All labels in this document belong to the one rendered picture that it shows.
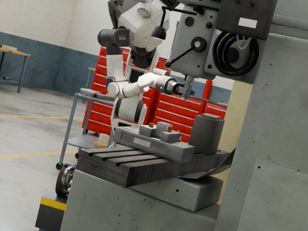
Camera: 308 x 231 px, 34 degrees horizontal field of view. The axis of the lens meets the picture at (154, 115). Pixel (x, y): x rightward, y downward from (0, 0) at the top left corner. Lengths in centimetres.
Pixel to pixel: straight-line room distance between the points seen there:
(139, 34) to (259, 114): 97
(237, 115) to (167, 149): 197
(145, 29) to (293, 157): 116
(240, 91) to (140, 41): 153
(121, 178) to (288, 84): 76
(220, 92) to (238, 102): 774
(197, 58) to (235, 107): 186
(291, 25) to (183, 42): 50
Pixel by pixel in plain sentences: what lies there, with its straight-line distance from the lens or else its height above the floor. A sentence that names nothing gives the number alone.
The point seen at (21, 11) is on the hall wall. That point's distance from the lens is 1263.
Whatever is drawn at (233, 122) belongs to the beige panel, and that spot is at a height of 103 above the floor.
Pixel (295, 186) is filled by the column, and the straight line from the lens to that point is 210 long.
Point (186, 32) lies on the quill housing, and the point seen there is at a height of 150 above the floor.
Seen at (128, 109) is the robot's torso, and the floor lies 102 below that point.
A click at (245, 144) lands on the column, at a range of 214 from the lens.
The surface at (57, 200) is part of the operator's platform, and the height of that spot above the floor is 40.
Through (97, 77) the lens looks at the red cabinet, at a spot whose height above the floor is 92.
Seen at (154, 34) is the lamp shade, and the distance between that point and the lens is 252.
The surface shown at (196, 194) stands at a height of 81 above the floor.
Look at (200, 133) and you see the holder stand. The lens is 271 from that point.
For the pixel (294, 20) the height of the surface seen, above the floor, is 164.
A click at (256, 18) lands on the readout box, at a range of 203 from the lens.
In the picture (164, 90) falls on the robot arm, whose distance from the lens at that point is 254.
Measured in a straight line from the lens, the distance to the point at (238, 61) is 228.
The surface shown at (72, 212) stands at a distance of 263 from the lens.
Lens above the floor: 131
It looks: 5 degrees down
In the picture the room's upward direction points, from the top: 14 degrees clockwise
